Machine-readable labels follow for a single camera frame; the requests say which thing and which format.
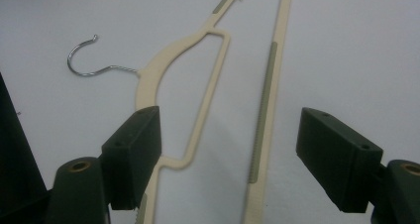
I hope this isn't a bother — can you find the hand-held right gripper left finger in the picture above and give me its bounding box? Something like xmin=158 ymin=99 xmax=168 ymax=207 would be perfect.
xmin=100 ymin=105 xmax=162 ymax=212

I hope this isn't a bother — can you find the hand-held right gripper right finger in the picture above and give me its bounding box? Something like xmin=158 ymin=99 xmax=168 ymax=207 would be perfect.
xmin=295 ymin=107 xmax=384 ymax=214

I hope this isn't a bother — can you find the beige plastic clothes hanger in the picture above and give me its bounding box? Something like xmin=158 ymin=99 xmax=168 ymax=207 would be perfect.
xmin=66 ymin=0 xmax=295 ymax=224

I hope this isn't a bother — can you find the white table mat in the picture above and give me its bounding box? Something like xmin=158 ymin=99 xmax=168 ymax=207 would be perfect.
xmin=0 ymin=0 xmax=420 ymax=224

